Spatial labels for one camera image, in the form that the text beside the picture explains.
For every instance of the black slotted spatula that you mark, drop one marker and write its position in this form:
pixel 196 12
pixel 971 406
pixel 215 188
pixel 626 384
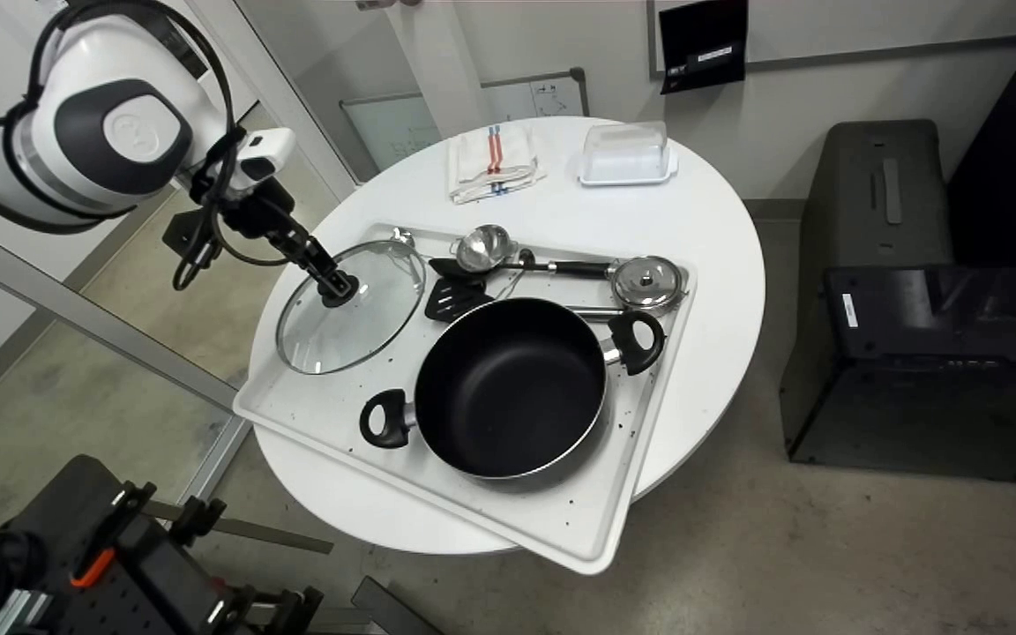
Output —
pixel 449 301

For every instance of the framed white board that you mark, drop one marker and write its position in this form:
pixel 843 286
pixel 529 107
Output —
pixel 539 96

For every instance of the black tool cart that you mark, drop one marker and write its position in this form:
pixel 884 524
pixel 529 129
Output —
pixel 62 517

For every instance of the steel spoon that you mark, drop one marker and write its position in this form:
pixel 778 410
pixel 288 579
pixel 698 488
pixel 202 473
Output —
pixel 404 238

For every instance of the aluminium frame rail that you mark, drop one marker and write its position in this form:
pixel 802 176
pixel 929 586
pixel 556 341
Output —
pixel 85 315

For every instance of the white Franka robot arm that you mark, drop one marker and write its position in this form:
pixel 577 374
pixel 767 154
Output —
pixel 95 129

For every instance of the white rectangular tray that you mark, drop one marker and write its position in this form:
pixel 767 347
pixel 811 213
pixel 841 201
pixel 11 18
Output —
pixel 308 410

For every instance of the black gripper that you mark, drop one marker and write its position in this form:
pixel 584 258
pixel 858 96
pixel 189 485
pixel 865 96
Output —
pixel 259 216

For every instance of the glass lid with black knob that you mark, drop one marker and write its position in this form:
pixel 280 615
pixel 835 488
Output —
pixel 343 341

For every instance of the small steel lid with knob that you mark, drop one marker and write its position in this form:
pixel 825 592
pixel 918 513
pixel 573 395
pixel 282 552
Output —
pixel 648 284

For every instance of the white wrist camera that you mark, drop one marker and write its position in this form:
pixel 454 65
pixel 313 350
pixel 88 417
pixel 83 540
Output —
pixel 262 147

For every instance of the frosted glass panel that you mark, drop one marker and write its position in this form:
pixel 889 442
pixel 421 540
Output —
pixel 390 131

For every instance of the black storage cabinet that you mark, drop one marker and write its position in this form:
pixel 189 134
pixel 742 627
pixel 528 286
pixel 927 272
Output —
pixel 918 374

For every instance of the clear plastic container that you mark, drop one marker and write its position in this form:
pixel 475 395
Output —
pixel 626 156

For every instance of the black wall sign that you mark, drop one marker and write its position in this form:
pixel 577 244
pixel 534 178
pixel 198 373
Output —
pixel 704 39

